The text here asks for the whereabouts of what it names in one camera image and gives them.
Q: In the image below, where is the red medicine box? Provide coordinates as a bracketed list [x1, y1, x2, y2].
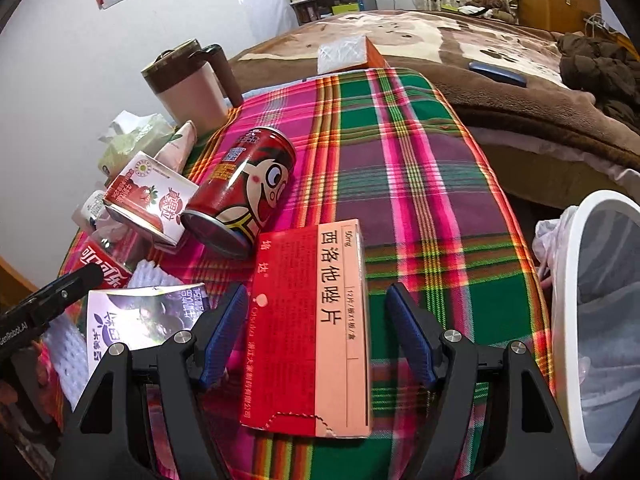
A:
[240, 219, 372, 439]

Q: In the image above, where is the purple grape milk carton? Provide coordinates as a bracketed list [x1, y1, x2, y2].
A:
[86, 284, 210, 372]

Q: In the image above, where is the white foam fruit net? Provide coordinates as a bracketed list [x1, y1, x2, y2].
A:
[127, 260, 182, 288]

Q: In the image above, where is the red cartoon drink can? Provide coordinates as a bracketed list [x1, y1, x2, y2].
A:
[180, 126, 296, 259]

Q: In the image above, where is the red strawberry milk carton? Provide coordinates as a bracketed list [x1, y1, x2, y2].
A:
[103, 151, 198, 254]

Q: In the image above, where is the white trash bin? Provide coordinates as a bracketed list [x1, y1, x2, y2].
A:
[548, 190, 639, 479]

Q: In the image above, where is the red cola bottle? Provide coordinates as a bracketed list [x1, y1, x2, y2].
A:
[63, 228, 148, 289]

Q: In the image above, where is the small white plastic packet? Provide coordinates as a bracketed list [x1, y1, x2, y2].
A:
[72, 190, 110, 234]

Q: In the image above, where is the pink crumpled wrapper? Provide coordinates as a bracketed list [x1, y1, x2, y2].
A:
[154, 120, 198, 174]

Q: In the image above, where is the colourful plaid tablecloth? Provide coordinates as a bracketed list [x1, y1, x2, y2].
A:
[186, 68, 553, 479]

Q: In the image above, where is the soft tissue pack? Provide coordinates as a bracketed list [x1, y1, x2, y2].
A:
[98, 110, 175, 178]

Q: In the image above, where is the bed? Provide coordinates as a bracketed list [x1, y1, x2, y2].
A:
[467, 126, 639, 209]

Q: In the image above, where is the pink brown lidded mug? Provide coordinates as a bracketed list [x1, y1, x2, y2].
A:
[141, 39, 244, 136]

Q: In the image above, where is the blue phone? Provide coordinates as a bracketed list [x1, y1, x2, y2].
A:
[468, 61, 527, 88]

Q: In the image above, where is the brown bear blanket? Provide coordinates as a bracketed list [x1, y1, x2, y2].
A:
[231, 11, 639, 169]

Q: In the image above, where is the orange tissue box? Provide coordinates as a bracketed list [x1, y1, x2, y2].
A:
[317, 35, 388, 75]

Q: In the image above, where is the dark brown jacket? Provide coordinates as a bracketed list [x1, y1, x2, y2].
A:
[556, 34, 639, 132]

